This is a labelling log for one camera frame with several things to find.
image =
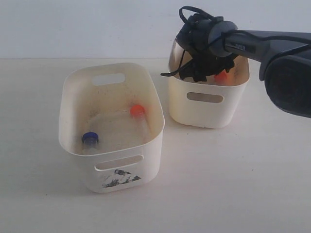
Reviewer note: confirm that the blue-capped clear tube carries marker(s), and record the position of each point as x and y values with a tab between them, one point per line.
90	143

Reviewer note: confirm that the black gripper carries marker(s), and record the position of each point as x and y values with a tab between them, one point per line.
199	67

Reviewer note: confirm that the orange-capped clear tube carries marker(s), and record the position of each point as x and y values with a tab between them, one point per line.
222	78
137	112

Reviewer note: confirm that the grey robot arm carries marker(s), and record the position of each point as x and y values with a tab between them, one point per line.
285	57

